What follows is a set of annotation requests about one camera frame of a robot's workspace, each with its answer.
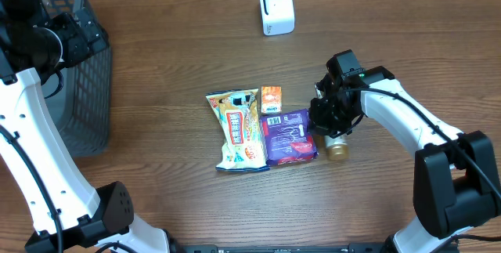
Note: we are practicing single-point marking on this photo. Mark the grey plastic shopping basket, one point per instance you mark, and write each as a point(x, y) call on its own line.
point(81, 110)

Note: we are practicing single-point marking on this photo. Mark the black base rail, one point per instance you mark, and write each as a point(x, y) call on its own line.
point(350, 248)

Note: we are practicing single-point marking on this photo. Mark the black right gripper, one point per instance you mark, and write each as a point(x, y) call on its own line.
point(318, 123)

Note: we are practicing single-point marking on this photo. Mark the white barcode scanner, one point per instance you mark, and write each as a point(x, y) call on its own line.
point(277, 16)

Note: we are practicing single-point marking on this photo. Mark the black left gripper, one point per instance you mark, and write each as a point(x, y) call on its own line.
point(68, 26)

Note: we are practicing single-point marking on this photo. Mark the yellow snack bag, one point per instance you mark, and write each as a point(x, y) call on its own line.
point(237, 113)

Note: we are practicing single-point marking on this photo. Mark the red purple pad package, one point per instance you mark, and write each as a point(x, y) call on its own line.
point(286, 138)

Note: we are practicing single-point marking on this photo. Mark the white Pantene tube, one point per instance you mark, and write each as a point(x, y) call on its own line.
point(333, 149)

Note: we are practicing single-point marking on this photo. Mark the orange tissue pack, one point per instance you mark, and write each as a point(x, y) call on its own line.
point(271, 100)

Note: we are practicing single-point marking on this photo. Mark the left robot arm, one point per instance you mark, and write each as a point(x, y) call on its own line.
point(66, 209)

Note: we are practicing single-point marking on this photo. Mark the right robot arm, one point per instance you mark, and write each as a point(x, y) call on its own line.
point(456, 184)

